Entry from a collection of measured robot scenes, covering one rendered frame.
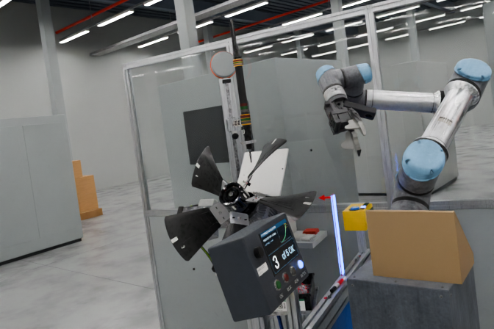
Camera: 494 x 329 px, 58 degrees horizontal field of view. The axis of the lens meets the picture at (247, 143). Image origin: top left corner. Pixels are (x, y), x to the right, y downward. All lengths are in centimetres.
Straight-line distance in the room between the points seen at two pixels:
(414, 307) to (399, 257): 14
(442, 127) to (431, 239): 37
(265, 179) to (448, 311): 120
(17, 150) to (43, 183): 62
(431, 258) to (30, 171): 656
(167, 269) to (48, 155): 454
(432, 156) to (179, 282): 226
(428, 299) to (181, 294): 220
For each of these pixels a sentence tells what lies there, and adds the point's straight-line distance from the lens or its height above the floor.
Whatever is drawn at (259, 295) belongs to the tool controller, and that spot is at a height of 112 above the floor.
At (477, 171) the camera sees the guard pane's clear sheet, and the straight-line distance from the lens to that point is 247.
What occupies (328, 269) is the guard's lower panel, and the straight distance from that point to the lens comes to 274.
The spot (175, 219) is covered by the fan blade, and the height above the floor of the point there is 113.
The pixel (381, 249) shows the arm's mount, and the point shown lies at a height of 109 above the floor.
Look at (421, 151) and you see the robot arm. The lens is 145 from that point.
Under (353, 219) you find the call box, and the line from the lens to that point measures 208.
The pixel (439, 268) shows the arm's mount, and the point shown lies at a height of 104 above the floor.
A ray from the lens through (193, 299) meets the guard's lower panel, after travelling 328.
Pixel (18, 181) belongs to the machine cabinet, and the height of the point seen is 113.
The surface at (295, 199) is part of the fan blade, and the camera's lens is 191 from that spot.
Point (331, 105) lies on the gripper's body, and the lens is 160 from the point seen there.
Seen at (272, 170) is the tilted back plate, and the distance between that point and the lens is 231.
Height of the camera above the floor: 152
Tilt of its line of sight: 3 degrees down
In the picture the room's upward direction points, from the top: 8 degrees counter-clockwise
